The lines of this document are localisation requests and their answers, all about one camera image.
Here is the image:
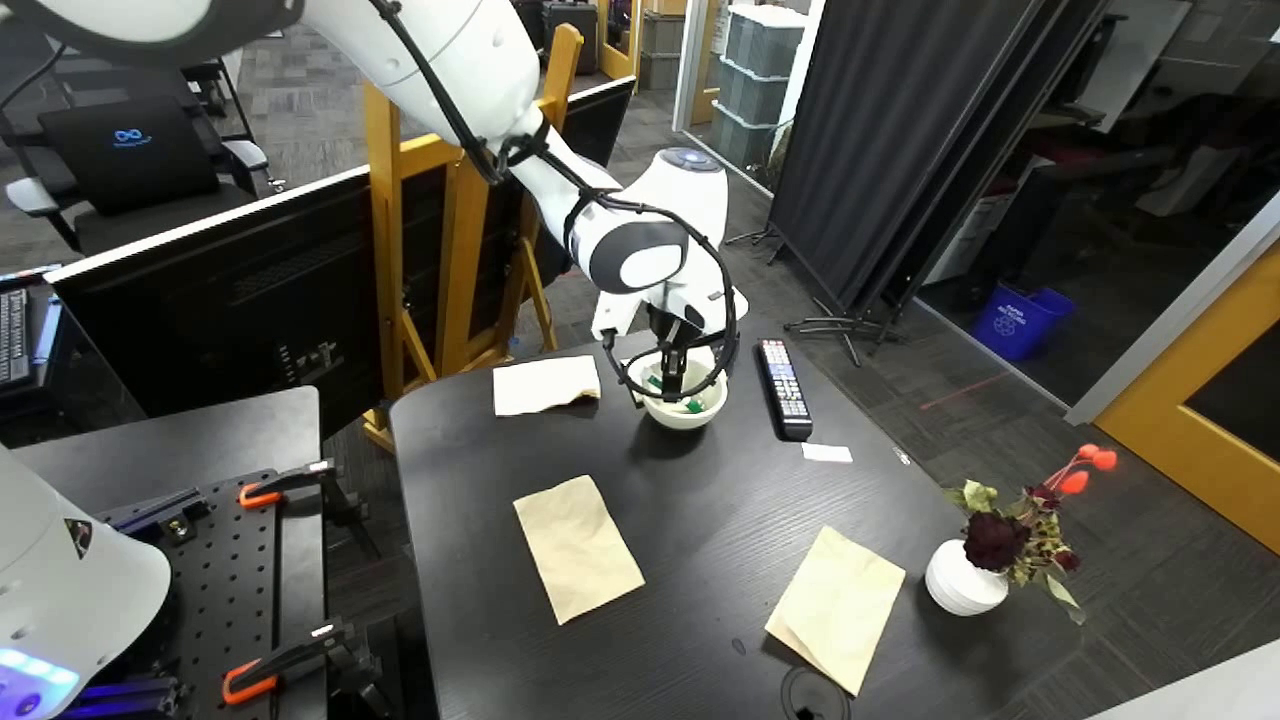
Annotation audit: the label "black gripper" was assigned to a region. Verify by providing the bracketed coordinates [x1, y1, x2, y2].
[636, 290, 718, 408]

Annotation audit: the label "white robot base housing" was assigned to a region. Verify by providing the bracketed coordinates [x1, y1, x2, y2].
[0, 445, 178, 720]

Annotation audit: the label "white bowl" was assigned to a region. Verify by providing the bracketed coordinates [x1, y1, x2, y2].
[621, 344, 736, 436]

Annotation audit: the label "black remote control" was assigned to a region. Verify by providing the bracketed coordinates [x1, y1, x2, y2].
[752, 334, 815, 445]

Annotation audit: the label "white crumpled napkin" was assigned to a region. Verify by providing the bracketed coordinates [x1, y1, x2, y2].
[487, 350, 603, 418]

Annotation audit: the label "tan paper napkin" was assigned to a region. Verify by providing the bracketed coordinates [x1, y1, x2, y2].
[509, 472, 648, 629]
[762, 520, 910, 699]

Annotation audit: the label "grey plastic drawer stack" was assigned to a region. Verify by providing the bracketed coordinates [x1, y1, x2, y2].
[704, 0, 812, 174]

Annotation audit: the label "black curtain divider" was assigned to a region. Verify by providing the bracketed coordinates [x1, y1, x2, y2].
[770, 0, 1112, 319]

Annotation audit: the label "blue bin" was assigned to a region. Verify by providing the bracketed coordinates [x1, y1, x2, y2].
[968, 280, 1081, 366]

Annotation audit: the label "white round vase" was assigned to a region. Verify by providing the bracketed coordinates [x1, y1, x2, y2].
[921, 532, 1011, 621]

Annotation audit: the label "red and dark flowers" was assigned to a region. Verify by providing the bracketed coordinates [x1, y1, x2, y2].
[952, 438, 1126, 629]

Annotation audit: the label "black desk partition panel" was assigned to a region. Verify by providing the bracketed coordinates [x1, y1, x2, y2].
[43, 72, 639, 436]

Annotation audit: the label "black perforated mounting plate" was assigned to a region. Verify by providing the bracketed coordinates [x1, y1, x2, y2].
[106, 472, 331, 720]

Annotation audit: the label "yellow wooden door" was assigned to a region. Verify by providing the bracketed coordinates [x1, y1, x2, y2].
[1094, 239, 1280, 556]

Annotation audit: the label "black office chair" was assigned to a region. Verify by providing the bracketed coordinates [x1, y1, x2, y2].
[0, 75, 279, 256]

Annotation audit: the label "black keyboard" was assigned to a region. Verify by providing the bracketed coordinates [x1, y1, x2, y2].
[0, 284, 66, 391]

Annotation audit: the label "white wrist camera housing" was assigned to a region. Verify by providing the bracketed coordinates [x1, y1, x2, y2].
[590, 284, 655, 350]

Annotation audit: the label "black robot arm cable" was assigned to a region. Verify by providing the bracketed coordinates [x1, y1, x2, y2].
[372, 0, 744, 400]

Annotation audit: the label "yellow wooden chair frame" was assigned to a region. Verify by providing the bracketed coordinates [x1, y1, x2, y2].
[357, 0, 643, 452]

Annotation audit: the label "orange handled clamp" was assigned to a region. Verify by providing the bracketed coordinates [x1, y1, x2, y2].
[215, 614, 394, 710]
[238, 454, 362, 526]

